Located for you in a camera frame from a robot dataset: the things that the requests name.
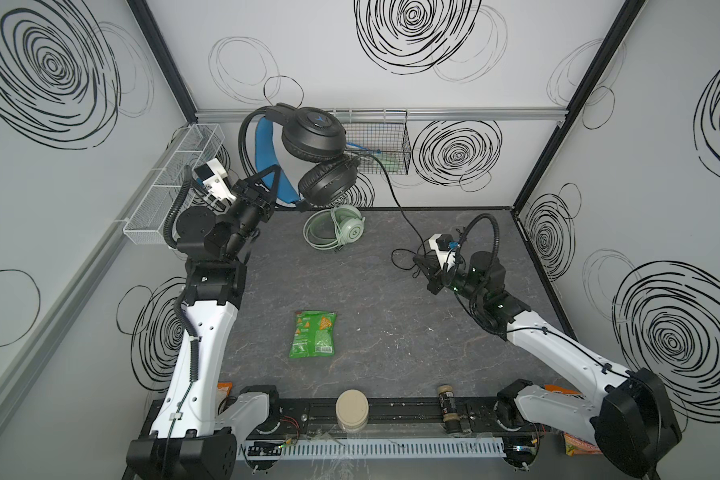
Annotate blue tool in basket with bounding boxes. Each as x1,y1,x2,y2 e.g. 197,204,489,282
346,142,374,155

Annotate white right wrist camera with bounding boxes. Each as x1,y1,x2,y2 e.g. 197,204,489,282
428,234,460,272

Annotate beige round lid jar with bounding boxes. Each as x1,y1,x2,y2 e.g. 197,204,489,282
335,389,370,433

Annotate colourful candy bag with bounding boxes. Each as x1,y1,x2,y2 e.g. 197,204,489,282
563,432,602,457

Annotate black wire basket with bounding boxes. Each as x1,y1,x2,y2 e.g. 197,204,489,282
330,108,412,175

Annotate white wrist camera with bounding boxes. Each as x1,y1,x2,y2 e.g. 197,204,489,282
192,158,236,213
428,234,460,272

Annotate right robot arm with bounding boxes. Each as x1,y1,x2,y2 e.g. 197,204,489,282
413,213,682,479

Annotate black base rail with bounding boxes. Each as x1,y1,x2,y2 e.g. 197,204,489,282
248,396,550,440

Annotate black headphone cable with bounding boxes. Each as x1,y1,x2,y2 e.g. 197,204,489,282
359,152,439,277

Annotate green chips bag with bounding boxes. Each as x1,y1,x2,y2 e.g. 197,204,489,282
289,310,337,359

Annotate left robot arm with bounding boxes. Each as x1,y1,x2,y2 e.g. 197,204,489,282
126,165,282,479

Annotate white mesh shelf basket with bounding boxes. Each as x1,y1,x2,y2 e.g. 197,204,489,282
123,123,225,246

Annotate green spatula in basket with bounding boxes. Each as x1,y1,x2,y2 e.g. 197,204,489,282
360,150,406,175

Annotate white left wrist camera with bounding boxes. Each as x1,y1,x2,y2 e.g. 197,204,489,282
192,158,236,213

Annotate white cable duct strip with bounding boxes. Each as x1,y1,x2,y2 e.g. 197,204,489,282
238,437,506,461

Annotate mint green headphones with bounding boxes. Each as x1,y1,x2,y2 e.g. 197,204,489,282
302,205,366,251

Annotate orange snack packet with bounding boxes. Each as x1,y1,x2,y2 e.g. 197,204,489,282
215,382,234,409

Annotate small brown bottle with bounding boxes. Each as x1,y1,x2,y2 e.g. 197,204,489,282
437,385,463,436

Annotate black blue headphones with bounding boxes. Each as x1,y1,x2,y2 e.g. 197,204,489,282
237,103,359,209

